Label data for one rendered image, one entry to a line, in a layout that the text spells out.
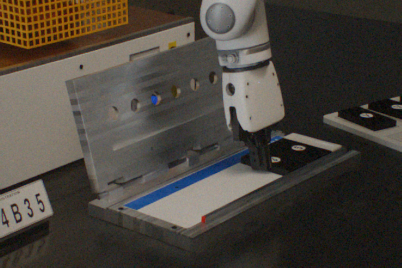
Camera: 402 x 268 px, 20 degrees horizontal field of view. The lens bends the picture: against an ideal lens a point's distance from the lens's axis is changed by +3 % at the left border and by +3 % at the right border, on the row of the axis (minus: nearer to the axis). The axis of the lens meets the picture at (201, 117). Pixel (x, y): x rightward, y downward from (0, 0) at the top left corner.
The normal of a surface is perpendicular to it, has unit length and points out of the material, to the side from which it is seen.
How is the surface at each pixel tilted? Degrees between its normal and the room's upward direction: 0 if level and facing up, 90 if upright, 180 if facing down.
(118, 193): 90
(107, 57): 90
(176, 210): 0
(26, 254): 0
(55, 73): 90
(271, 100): 78
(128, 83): 74
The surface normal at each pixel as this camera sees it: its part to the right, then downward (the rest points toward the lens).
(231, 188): 0.00, -0.95
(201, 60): 0.74, -0.07
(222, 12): -0.22, 0.25
